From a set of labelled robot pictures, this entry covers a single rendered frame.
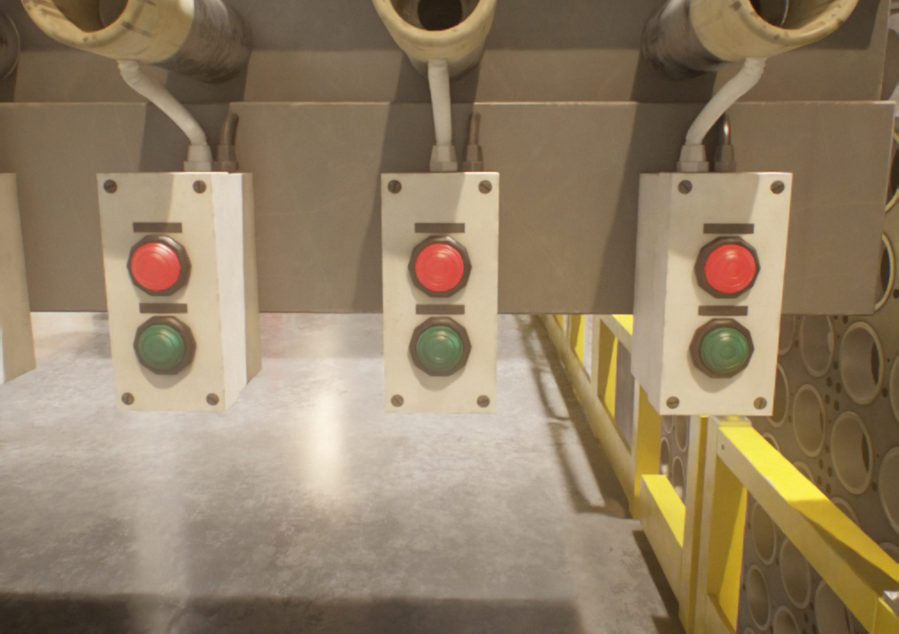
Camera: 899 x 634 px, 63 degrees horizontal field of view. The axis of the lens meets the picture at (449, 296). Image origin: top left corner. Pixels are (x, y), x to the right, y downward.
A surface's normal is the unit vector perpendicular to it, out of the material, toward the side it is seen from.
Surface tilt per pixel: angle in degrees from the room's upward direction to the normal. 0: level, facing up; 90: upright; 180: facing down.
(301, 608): 0
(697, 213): 90
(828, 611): 68
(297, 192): 90
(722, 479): 90
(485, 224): 90
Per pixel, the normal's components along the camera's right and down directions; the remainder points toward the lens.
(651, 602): 0.00, -0.98
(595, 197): -0.02, 0.18
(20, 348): 1.00, 0.00
